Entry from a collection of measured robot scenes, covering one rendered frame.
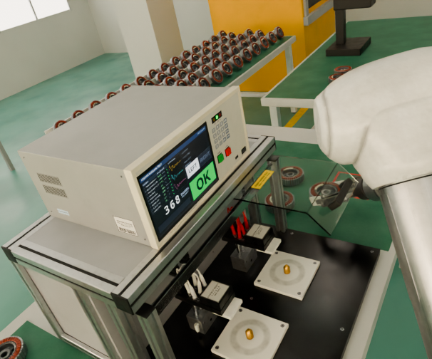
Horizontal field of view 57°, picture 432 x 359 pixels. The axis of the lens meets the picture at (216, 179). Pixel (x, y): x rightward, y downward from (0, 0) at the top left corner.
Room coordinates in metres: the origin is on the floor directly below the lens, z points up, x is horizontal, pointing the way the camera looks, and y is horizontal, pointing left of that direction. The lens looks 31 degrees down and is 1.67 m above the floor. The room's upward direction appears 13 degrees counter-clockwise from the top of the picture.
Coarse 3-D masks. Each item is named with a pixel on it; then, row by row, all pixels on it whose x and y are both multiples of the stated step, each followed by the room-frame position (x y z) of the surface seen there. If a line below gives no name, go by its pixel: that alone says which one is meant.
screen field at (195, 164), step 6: (198, 156) 0.83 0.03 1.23; (204, 156) 0.85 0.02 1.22; (210, 156) 0.87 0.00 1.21; (192, 162) 0.81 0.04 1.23; (198, 162) 0.83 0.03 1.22; (204, 162) 0.85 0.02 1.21; (186, 168) 0.79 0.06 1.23; (192, 168) 0.81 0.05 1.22; (198, 168) 0.83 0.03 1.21; (192, 174) 0.81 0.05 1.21
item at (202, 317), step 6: (192, 312) 0.74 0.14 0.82; (198, 312) 0.73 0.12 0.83; (204, 312) 0.73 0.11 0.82; (210, 312) 0.74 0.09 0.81; (192, 318) 0.72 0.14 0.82; (198, 318) 0.71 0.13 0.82; (204, 318) 0.71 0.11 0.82; (210, 318) 0.73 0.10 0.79; (192, 324) 0.72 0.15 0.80; (204, 324) 0.71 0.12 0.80; (210, 324) 0.73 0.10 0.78; (204, 330) 0.70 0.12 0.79
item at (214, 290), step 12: (204, 288) 0.72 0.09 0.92; (216, 288) 0.71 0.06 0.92; (228, 288) 0.70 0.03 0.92; (180, 300) 0.74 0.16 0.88; (192, 300) 0.71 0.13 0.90; (204, 300) 0.69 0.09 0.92; (216, 300) 0.67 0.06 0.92; (228, 300) 0.69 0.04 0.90; (240, 300) 0.69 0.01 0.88; (216, 312) 0.67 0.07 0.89; (228, 312) 0.67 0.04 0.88
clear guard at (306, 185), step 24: (264, 168) 0.99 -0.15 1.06; (288, 168) 0.96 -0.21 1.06; (312, 168) 0.93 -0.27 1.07; (336, 168) 0.91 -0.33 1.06; (240, 192) 0.90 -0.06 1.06; (264, 192) 0.87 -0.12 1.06; (288, 192) 0.85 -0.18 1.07; (312, 192) 0.82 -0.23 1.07; (336, 192) 0.84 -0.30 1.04; (312, 216) 0.74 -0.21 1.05; (336, 216) 0.77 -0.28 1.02
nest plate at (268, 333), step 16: (240, 320) 0.71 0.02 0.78; (256, 320) 0.70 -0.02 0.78; (272, 320) 0.69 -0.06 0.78; (224, 336) 0.67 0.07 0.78; (240, 336) 0.66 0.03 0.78; (256, 336) 0.65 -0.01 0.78; (272, 336) 0.64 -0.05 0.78; (224, 352) 0.63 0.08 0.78; (240, 352) 0.62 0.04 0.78; (256, 352) 0.61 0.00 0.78; (272, 352) 0.60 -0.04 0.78
